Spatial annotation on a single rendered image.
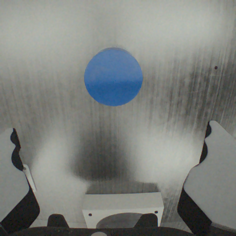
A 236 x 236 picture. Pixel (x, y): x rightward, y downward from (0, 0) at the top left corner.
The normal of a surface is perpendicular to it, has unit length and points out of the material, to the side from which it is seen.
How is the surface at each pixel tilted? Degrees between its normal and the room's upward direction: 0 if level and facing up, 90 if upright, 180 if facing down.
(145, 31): 0
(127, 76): 0
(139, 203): 90
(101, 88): 0
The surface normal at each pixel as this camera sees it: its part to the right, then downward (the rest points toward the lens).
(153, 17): 0.00, 0.47
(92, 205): -0.04, -0.88
